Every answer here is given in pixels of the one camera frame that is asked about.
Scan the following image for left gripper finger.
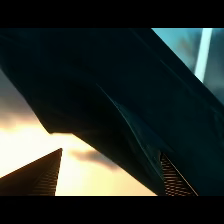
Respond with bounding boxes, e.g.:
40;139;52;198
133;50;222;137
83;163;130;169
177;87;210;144
0;148;64;197

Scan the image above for blue jeans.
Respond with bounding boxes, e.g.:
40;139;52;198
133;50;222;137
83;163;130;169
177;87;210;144
0;28;224;197

